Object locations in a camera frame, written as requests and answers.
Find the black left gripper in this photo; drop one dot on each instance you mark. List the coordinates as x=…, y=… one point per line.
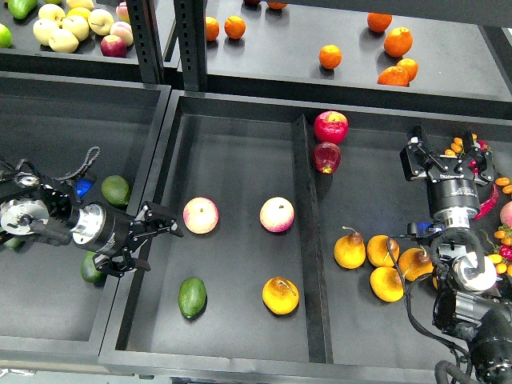
x=105, y=230

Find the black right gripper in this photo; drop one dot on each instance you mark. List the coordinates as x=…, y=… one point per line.
x=450, y=193

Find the green avocado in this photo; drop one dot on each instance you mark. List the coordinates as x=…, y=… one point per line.
x=116, y=190
x=12, y=243
x=89, y=272
x=192, y=297

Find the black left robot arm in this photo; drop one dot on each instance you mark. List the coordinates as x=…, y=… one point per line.
x=38, y=208

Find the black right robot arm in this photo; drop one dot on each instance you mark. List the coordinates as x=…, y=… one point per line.
x=473, y=304

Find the green avocado bottom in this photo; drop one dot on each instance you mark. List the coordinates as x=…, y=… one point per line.
x=89, y=272

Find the green avocado top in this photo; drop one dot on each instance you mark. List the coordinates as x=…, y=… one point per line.
x=116, y=190

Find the yellow pear with stem left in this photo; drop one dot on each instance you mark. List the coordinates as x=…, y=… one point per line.
x=350, y=250

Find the pale yellow pear front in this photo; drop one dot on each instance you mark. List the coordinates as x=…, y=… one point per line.
x=63, y=41

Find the orange and red cherry tomatoes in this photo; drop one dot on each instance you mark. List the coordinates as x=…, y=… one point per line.
x=456, y=149

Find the red chili pepper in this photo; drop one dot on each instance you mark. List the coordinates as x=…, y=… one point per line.
x=489, y=204

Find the orange cherry tomatoes pair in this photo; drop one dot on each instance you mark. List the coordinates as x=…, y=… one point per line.
x=505, y=184

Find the pink apple left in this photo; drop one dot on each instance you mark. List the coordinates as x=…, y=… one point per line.
x=200, y=215

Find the pink apple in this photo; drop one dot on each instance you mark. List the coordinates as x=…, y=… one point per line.
x=200, y=215
x=277, y=214

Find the pink peach at right edge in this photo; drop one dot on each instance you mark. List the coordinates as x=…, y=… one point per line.
x=506, y=214

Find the orange on shelf front right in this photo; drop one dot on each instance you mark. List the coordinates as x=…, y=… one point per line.
x=394, y=76

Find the orange on shelf lower right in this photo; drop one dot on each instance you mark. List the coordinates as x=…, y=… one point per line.
x=410, y=66

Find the black upper right shelf tray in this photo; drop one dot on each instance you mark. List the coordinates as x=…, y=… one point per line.
x=463, y=68

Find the cherry tomato bunch lower right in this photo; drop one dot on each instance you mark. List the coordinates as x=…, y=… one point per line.
x=499, y=251

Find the bright red apple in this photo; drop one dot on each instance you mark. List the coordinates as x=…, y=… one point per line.
x=331, y=126

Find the large orange on shelf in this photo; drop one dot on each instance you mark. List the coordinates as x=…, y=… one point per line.
x=398, y=42

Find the pink apple right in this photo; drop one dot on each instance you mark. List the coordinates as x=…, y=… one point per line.
x=277, y=214

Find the black centre tray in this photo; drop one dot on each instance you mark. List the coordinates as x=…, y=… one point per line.
x=239, y=152

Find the orange on shelf top right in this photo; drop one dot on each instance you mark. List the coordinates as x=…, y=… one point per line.
x=378, y=23

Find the orange on shelf middle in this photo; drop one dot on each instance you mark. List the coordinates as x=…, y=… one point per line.
x=330, y=56

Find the dark red apple on shelf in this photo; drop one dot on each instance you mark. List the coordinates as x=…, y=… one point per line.
x=113, y=46

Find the pink peach on shelf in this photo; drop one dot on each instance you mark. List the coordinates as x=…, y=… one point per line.
x=124, y=31

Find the orange on shelf far left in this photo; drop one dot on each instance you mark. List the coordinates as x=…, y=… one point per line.
x=212, y=28

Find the black shelf post left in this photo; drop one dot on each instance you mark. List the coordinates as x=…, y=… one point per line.
x=146, y=40

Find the black shelf post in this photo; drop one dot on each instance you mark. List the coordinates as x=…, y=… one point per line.
x=191, y=31
x=146, y=40

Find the black shelf post right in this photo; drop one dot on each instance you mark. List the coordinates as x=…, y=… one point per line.
x=191, y=31

